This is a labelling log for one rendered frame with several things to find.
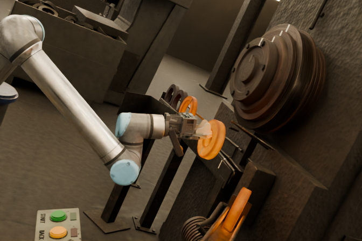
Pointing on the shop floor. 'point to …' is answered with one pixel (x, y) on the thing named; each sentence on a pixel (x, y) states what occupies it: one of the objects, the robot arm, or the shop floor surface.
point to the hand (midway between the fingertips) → (213, 134)
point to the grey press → (141, 20)
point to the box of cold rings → (72, 48)
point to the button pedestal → (40, 235)
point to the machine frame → (303, 130)
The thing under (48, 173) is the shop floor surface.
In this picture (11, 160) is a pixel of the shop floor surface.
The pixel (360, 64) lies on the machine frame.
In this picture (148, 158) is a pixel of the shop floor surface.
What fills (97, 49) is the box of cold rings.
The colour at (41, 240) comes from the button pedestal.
